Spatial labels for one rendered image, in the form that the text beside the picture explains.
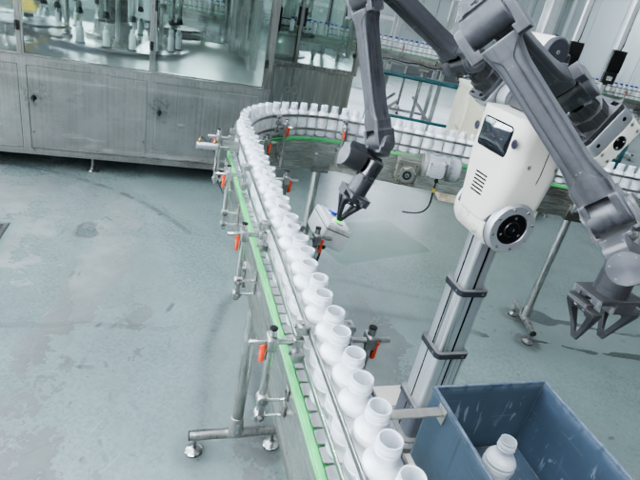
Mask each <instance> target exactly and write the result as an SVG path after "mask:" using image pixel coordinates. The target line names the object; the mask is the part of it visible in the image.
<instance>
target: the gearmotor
mask: <svg viewBox="0 0 640 480"><path fill-rule="evenodd" d="M461 171H462V161H461V160H460V159H455V158H450V157H446V156H444V155H439V154H434V153H426V152H424V153H423V152H422V153H421V154H420V157H419V158H418V157H416V156H411V155H406V154H402V153H401V154H398V156H397V160H396V164H395V168H394V171H393V175H392V178H393V179H392V183H393V184H398V185H403V186H408V187H413V188H414V186H415V183H416V180H417V176H418V175H419V176H423V177H427V178H431V179H435V180H434V182H435V183H434V187H433V189H432V194H431V197H430V202H429V204H428V206H427V207H426V208H425V209H424V210H422V211H418V212H410V211H404V210H402V212H405V213H421V212H423V211H425V210H427V209H428V207H429V206H430V203H431V199H432V196H433V193H434V191H435V186H436V183H438V180H442V181H447V182H452V183H456V182H457V181H458V179H459V177H460V175H461Z"/></svg>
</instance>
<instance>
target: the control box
mask: <svg viewBox="0 0 640 480"><path fill-rule="evenodd" d="M336 217H337V215H334V214H332V213H330V212H329V211H328V208H326V207H324V206H322V205H320V204H317V206H316V207H315V209H314V211H313V212H312V214H311V216H310V218H309V220H308V224H309V226H310V229H311V231H315V227H316V226H320V227H321V228H322V229H321V233H320V234H321V235H322V236H328V237H332V240H331V241H325V242H324V243H323V247H322V249H323V250H324V249H325V247H328V248H331V249H333V250H337V251H341V249H342V248H343V247H344V245H345V244H346V242H347V240H348V239H349V237H350V235H351V232H350V229H349V228H348V226H347V225H346V223H345V222H344V220H343V221H342V224H339V223H337V222H336V221H335V220H334V219H333V218H336Z"/></svg>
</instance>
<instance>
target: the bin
mask: <svg viewBox="0 0 640 480"><path fill-rule="evenodd" d="M432 390H433V393H432V396H431V398H430V402H429V404H428V407H427V408H419V409H403V410H392V414H391V418H390V420H402V419H415V418H423V420H422V423H421V425H420V428H419V431H418V432H417V435H416V438H415V440H414V443H413V446H412V448H411V451H410V456H411V458H412V460H413V462H414V464H415V466H416V467H418V468H420V469H421V470H422V471H423V472H424V473H425V474H426V475H427V478H428V480H494V478H493V477H492V475H491V473H490V471H489V470H488V468H487V466H486V465H485V463H484V462H483V460H482V457H483V454H484V453H485V451H486V450H487V448H489V447H491V446H494V445H497V441H498V440H499V438H500V437H501V435H502V434H508V435H511V436H512V437H513V438H515V440H516V441H517V448H516V450H515V453H514V454H513V455H514V457H515V460H516V464H517V466H516V469H515V472H514V474H513V476H512V477H511V478H510V480H634V479H633V478H632V477H631V476H630V474H629V473H628V472H627V471H626V470H625V469H624V468H623V466H622V465H621V464H620V463H619V462H618V461H617V460H616V459H615V458H614V456H613V455H612V454H611V453H610V452H609V451H608V450H607V448H606V447H605V446H604V445H603V444H602V443H601V442H600V441H599V440H598V438H597V437H596V436H595V435H594V434H593V433H592V432H591V431H590V429H589V428H588V427H587V426H586V425H585V424H584V423H583V422H582V420H581V419H580V418H579V417H578V416H577V415H576V414H575V413H574V411H573V410H572V409H571V408H570V407H569V406H568V405H567V403H566V402H565V401H564V400H563V399H562V398H561V397H560V396H559V395H558V393H557V392H556V391H555V390H554V389H553V388H552V387H551V386H550V384H549V383H548V382H547V381H546V380H539V381H520V382H501V383H482V384H463V385H444V386H433V388H432Z"/></svg>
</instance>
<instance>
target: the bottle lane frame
mask: <svg viewBox="0 0 640 480"><path fill-rule="evenodd" d="M228 165H232V167H231V172H232V173H236V170H235V166H234V164H233V161H232V157H231V156H230V155H229V157H228ZM238 204H239V206H240V209H239V213H236V214H230V222H231V223H235V220H236V219H235V218H236V217H237V215H238V224H237V225H234V226H233V225H231V226H232V231H239V232H240V228H241V227H242V223H243V222H248V223H249V225H248V231H249V232H254V230H253V227H252V224H251V223H252V222H251V220H250V215H249V212H248V208H247V205H246V202H245V198H244V194H243V192H242V190H241V189H240V186H239V179H238V177H232V178H231V180H230V191H229V200H228V210H229V212H237V206H238ZM245 257H246V262H247V266H246V275H245V279H246V280H251V279H254V273H255V270H257V272H258V273H257V281H256V282H255V281H254V282H244V284H245V288H246V292H252V286H253V283H255V286H256V287H255V294H254V295H253V294H252V295H247V296H248V301H249V305H250V314H251V318H252V323H253V326H254V331H255V335H256V339H266V333H267V331H268V330H270V326H271V325H276V326H277V327H278V328H279V329H278V332H277V337H278V338H286V335H287V334H285V333H284V330H283V327H282V326H283V325H284V324H282V323H281V320H280V317H279V315H280V313H278V310H277V308H276V306H277V305H276V304H275V301H274V295H273V294H272V291H271V286H270V282H269V280H270V279H269V278H268V276H267V272H268V271H266V269H265V265H264V263H263V257H262V256H261V253H260V252H259V250H258V247H257V239H256V237H249V238H248V242H246V247H245ZM289 346H292V345H278V348H277V352H275V353H274V354H273V358H272V364H271V369H270V379H269V384H268V393H269V397H270V398H275V397H284V394H285V388H286V385H289V389H290V394H289V398H288V402H286V400H284V401H285V403H286V412H285V417H283V416H278V417H273V418H274V423H275V427H276V431H277V435H278V440H279V444H280V449H281V453H282V457H283V462H284V466H285V471H286V475H287V479H288V480H329V479H328V476H327V474H326V470H325V468H326V467H328V466H331V465H329V464H324V463H323V460H322V457H321V453H320V448H322V447H325V446H319V445H318V444H317V441H316V438H315V434H314V431H315V430H319V429H318V428H313V427H312V424H311V421H310V413H313V411H308V410H307V406H306V403H305V398H308V396H303V393H302V391H301V387H300V385H301V384H304V383H301V382H299V380H298V377H297V374H296V371H297V369H296V368H295V367H294V365H293V364H292V362H291V360H290V356H289V351H290V349H289ZM270 404H271V409H272V413H277V412H281V405H283V401H276V402H270Z"/></svg>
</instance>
